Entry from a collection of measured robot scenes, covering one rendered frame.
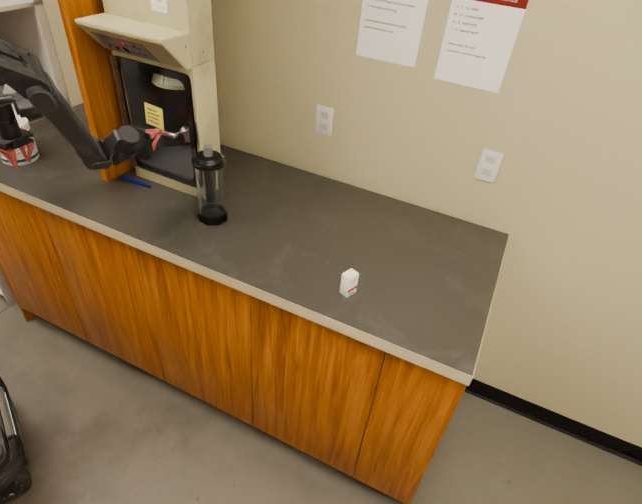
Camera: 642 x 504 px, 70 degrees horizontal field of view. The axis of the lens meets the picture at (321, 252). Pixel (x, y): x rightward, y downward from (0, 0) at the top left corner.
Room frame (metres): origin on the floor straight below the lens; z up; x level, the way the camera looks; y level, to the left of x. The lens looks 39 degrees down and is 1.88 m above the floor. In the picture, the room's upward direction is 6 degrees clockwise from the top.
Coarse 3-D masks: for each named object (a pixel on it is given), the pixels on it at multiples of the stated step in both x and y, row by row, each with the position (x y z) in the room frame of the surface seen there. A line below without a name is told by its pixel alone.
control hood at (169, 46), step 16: (96, 16) 1.45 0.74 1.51; (112, 16) 1.47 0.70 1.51; (96, 32) 1.39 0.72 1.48; (112, 32) 1.35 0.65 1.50; (128, 32) 1.33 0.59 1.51; (144, 32) 1.34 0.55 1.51; (160, 32) 1.35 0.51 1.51; (176, 32) 1.37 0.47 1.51; (160, 48) 1.31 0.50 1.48; (176, 48) 1.33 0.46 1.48; (176, 64) 1.36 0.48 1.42
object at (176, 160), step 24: (120, 72) 1.48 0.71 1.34; (144, 72) 1.44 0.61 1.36; (168, 72) 1.40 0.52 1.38; (144, 96) 1.45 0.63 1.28; (168, 96) 1.41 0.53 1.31; (144, 120) 1.46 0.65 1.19; (168, 120) 1.41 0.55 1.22; (192, 120) 1.38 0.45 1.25; (168, 144) 1.42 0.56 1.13; (192, 144) 1.38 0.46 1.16; (144, 168) 1.47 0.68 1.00; (168, 168) 1.43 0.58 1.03; (192, 168) 1.38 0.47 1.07
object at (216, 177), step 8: (192, 160) 1.27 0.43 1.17; (224, 160) 1.29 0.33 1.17; (200, 176) 1.24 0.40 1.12; (208, 176) 1.24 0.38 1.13; (216, 176) 1.25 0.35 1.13; (224, 176) 1.29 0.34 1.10; (200, 184) 1.24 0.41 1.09; (208, 184) 1.24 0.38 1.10; (216, 184) 1.25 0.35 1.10; (224, 184) 1.28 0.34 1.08; (200, 192) 1.25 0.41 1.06; (208, 192) 1.24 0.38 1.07; (216, 192) 1.25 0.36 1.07; (224, 192) 1.28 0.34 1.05; (200, 200) 1.25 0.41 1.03; (208, 200) 1.24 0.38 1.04; (216, 200) 1.25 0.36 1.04; (224, 200) 1.28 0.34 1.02; (200, 208) 1.25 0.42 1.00; (208, 208) 1.24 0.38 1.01; (216, 208) 1.25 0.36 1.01; (224, 208) 1.27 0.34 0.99; (208, 216) 1.24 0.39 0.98; (216, 216) 1.25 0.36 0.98
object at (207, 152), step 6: (204, 150) 1.27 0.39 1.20; (210, 150) 1.28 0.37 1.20; (198, 156) 1.27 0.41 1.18; (204, 156) 1.27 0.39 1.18; (210, 156) 1.28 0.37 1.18; (216, 156) 1.28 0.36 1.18; (222, 156) 1.31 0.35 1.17; (198, 162) 1.25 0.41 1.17; (204, 162) 1.24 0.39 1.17; (210, 162) 1.25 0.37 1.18; (216, 162) 1.26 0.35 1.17
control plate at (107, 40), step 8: (104, 40) 1.42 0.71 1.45; (112, 40) 1.39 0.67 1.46; (120, 40) 1.37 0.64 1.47; (112, 48) 1.45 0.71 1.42; (120, 48) 1.42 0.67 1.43; (128, 48) 1.40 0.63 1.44; (136, 48) 1.37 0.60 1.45; (144, 48) 1.35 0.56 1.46; (144, 56) 1.40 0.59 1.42; (152, 56) 1.38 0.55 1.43
